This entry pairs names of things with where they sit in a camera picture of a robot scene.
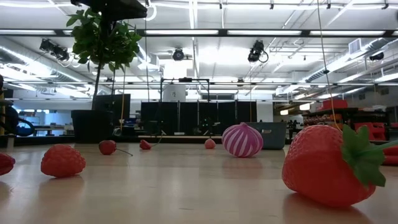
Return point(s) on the small pink-red toy radish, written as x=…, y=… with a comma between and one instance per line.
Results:
x=210, y=143

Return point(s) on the large red toy strawberry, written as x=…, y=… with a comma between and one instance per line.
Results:
x=314, y=168

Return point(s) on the black monitor screen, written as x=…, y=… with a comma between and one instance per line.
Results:
x=119, y=107

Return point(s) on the medium red toy strawberry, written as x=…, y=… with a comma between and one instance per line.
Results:
x=62, y=161

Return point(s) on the black metal frame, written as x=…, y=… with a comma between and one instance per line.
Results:
x=185, y=79

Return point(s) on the red storage bin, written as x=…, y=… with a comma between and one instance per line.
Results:
x=334, y=104

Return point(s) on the black ceiling light rail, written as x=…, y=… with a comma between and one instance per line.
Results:
x=222, y=32

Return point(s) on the dark storage shelf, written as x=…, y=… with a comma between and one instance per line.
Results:
x=342, y=110

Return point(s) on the purple white striped toy onion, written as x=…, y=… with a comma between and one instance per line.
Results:
x=242, y=140

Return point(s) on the green tree in black pot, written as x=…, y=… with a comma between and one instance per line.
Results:
x=102, y=40

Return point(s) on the background robot with green light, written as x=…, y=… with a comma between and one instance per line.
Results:
x=206, y=126

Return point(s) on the small red toy strawberry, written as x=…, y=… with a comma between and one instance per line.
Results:
x=145, y=145

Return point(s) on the dark red toy fruit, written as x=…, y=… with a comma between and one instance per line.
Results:
x=5, y=163

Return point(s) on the black partition panels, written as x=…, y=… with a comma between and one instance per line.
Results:
x=186, y=116

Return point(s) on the black table rail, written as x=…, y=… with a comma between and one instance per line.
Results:
x=46, y=140

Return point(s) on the white ceiling air vent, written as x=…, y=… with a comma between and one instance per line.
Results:
x=354, y=46

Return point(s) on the blue-grey plastic tub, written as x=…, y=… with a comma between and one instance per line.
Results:
x=275, y=137

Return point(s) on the red plastic crate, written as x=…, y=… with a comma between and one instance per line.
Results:
x=370, y=130

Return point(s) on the folded red cloth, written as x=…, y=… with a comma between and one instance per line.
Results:
x=392, y=155

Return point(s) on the red toy cherry with stem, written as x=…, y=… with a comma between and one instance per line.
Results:
x=107, y=147

